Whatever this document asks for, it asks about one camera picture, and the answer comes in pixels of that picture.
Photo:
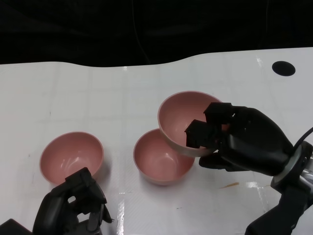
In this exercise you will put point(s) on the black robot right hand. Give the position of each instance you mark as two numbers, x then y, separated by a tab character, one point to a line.
249	144

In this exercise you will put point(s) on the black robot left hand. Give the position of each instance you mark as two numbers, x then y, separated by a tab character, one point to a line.
53	213

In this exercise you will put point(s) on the pink plastic bowl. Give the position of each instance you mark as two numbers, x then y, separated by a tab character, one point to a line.
71	151
178	115
156	161

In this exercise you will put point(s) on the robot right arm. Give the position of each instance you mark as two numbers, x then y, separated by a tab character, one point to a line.
296	166

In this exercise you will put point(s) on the small orange brown sliver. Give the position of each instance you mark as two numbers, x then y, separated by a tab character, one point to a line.
230	185

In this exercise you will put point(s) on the black round table grommet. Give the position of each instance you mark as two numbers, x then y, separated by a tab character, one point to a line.
283	68

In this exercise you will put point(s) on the black cloth backdrop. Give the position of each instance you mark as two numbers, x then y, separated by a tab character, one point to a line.
73	29

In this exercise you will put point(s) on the black right wrist camera bracket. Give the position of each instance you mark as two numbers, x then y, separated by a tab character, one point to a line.
281	215

